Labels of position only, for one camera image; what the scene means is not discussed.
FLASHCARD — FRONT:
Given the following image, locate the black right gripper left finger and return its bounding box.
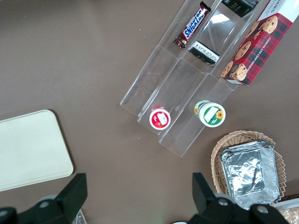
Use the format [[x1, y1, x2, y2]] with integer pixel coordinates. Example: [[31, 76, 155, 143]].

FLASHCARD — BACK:
[[0, 173, 88, 224]]

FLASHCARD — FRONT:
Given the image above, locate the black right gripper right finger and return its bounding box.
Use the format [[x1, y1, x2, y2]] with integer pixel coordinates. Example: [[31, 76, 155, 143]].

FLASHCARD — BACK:
[[188, 172, 290, 224]]

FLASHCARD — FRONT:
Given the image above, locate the light tan wicker basket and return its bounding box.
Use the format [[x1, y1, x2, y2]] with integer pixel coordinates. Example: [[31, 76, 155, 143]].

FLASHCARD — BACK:
[[211, 130, 286, 201]]

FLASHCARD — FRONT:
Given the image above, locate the cream rectangular tray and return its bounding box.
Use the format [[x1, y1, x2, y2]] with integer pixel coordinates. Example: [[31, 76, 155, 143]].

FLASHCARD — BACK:
[[0, 109, 74, 192]]

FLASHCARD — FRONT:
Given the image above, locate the white tray with crackers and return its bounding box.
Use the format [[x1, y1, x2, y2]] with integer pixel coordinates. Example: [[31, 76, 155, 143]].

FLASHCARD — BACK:
[[273, 199, 299, 224]]

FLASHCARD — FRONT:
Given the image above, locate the clear plastic piece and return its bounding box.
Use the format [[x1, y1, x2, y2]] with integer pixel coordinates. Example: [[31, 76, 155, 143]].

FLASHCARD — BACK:
[[74, 209, 87, 224]]

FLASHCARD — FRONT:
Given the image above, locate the aluminium foil container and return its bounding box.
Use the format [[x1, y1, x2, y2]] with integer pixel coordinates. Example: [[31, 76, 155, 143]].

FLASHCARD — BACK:
[[219, 140, 282, 210]]

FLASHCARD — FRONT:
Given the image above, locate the green lid sunflower cup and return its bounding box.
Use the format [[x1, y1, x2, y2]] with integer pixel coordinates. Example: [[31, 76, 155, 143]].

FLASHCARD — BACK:
[[194, 100, 226, 128]]

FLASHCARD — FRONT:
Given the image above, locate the red lid yogurt cup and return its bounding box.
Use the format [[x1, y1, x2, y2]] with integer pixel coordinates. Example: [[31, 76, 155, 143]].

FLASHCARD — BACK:
[[149, 105, 171, 130]]

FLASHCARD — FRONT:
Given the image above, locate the clear acrylic tiered rack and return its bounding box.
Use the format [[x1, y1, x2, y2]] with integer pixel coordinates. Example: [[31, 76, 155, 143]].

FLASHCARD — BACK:
[[119, 0, 271, 158]]

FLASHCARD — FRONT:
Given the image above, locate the black chocolate box white label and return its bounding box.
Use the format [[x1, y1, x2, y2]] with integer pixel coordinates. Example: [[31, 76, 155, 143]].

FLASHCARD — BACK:
[[188, 41, 221, 67]]

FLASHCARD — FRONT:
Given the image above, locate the red tartan cookie box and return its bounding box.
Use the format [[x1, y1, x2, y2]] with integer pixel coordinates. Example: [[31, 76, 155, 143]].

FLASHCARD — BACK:
[[220, 0, 299, 86]]

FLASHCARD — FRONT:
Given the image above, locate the brown snickers bar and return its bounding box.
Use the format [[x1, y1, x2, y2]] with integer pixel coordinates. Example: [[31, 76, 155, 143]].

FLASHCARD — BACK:
[[173, 1, 212, 50]]

